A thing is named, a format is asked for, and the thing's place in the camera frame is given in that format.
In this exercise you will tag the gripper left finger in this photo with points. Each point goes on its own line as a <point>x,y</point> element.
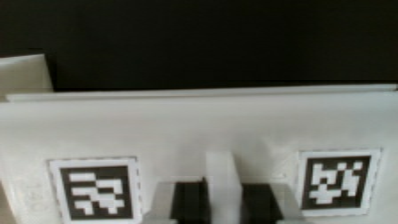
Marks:
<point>190,203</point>

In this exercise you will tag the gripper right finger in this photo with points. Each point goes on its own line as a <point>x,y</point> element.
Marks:
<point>259,207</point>

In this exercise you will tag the white cabinet body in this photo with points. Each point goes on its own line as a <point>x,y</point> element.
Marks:
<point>25,86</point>

